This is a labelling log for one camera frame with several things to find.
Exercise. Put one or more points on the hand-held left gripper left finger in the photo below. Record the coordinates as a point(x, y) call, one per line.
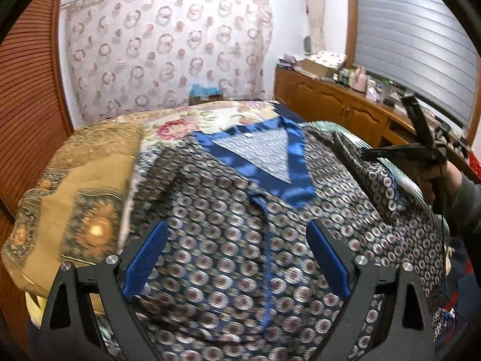
point(147, 257)

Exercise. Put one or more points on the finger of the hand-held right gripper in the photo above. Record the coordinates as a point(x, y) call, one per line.
point(390, 152)
point(416, 118)

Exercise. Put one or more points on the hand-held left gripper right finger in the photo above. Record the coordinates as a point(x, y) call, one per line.
point(326, 258)

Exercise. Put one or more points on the patterned blue-trimmed robe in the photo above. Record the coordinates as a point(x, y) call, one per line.
point(225, 195)

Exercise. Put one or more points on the person's right forearm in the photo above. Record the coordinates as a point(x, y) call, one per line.
point(468, 210)

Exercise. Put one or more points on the person's right hand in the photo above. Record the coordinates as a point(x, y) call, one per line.
point(454, 176)

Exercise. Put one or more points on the purple tissue pack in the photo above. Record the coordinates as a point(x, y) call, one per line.
point(372, 92)

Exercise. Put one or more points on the pink jug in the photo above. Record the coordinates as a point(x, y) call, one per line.
point(359, 79)

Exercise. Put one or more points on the wooden cabinet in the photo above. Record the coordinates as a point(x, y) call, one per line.
point(338, 101)

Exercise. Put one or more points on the cluster of small bottles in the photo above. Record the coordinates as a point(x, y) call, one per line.
point(345, 77)

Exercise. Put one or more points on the grey window blind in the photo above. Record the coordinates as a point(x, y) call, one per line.
point(413, 26)

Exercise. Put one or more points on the gold patterned pillow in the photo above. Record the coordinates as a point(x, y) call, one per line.
point(75, 195)

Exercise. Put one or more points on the white floral cloth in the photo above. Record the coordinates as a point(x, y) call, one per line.
point(327, 58)

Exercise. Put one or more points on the navy bed sheet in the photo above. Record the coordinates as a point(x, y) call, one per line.
point(286, 111)

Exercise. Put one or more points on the cardboard box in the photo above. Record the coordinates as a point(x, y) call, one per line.
point(315, 68)

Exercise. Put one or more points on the floral blanket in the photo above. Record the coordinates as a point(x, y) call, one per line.
point(176, 124)

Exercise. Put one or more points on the beige hanging curtain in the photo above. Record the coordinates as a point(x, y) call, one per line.
point(315, 7)

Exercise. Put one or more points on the blue cloth bundle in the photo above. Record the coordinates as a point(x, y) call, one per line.
point(203, 90)

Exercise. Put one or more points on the louvered wooden door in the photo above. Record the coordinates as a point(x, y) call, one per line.
point(30, 82)

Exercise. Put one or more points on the wooden window frame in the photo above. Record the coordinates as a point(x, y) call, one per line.
point(351, 15)

